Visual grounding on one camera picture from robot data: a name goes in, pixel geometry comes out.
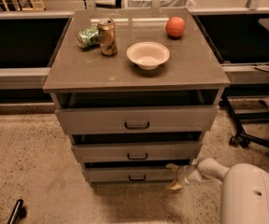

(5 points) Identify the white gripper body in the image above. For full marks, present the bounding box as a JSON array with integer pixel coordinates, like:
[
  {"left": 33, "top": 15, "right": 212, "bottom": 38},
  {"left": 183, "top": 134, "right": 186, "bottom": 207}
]
[{"left": 177, "top": 165, "right": 203, "bottom": 185}]

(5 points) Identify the grey bottom drawer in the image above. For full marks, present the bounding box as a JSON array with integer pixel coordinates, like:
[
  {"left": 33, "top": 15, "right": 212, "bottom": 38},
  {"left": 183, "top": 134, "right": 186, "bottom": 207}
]
[{"left": 83, "top": 167, "right": 175, "bottom": 184}]

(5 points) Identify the grey drawer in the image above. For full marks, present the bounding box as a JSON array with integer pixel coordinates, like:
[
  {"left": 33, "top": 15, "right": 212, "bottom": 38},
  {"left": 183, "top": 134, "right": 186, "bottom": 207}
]
[
  {"left": 56, "top": 105, "right": 219, "bottom": 134},
  {"left": 72, "top": 141, "right": 202, "bottom": 162},
  {"left": 83, "top": 167, "right": 175, "bottom": 184}
]

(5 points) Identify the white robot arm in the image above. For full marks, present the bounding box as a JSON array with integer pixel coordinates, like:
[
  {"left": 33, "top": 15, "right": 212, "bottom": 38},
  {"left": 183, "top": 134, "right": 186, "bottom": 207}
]
[{"left": 166, "top": 158, "right": 269, "bottom": 224}]

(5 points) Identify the grey middle drawer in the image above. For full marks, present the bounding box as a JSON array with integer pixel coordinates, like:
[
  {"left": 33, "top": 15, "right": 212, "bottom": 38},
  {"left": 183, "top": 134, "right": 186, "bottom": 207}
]
[{"left": 72, "top": 141, "right": 202, "bottom": 162}]

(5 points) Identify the grey top drawer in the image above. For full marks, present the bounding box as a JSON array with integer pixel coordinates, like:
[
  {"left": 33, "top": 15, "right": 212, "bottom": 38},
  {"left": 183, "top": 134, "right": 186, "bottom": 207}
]
[{"left": 56, "top": 105, "right": 219, "bottom": 134}]

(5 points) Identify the grey drawer cabinet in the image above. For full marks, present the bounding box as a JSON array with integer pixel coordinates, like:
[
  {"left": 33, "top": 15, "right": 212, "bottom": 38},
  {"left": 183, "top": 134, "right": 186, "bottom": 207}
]
[{"left": 42, "top": 7, "right": 232, "bottom": 189}]

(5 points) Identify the black office chair base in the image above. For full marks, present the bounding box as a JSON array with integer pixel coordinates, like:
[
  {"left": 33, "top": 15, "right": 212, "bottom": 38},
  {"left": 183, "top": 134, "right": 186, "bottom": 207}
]
[{"left": 219, "top": 93, "right": 269, "bottom": 179}]

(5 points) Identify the white paper bowl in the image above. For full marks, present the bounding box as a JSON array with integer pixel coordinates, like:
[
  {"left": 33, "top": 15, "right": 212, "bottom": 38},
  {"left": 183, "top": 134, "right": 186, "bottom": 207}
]
[{"left": 126, "top": 42, "right": 170, "bottom": 70}]

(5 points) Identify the red apple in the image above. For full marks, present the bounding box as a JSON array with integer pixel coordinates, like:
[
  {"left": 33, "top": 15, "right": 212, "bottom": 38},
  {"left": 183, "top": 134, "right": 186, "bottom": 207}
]
[{"left": 165, "top": 17, "right": 185, "bottom": 38}]

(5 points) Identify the green crushed can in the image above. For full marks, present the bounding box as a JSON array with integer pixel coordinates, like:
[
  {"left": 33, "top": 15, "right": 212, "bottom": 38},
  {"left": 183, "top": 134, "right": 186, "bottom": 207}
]
[{"left": 77, "top": 27, "right": 99, "bottom": 49}]

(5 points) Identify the gold soda can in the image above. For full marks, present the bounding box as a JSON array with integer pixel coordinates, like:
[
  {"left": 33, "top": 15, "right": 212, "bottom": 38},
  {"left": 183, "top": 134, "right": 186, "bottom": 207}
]
[{"left": 97, "top": 19, "right": 118, "bottom": 56}]

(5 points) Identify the black chair leg left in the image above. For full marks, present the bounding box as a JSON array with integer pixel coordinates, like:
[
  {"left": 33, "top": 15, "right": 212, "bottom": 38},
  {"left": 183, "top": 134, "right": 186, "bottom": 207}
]
[{"left": 7, "top": 199, "right": 26, "bottom": 224}]

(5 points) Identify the white wire basket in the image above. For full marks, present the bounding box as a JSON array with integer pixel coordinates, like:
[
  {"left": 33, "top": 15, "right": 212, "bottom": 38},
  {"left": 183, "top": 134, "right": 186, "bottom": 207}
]
[{"left": 121, "top": 0, "right": 195, "bottom": 8}]

